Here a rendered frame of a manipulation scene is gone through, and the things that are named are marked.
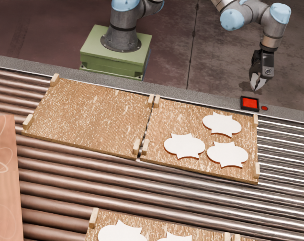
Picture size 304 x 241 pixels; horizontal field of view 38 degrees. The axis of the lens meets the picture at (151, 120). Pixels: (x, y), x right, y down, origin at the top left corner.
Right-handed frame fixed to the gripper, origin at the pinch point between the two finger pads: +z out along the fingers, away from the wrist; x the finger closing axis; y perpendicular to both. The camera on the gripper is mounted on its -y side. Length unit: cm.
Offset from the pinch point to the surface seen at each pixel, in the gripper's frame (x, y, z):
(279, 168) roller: -8.9, -34.4, 8.9
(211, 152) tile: 16.6, -35.7, 5.6
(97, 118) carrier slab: 59, -27, 7
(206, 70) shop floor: 1, 163, 100
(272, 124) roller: -9.0, -9.4, 8.9
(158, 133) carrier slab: 35.9, -29.1, 6.6
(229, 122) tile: 9.8, -17.0, 5.6
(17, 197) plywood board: 71, -76, -4
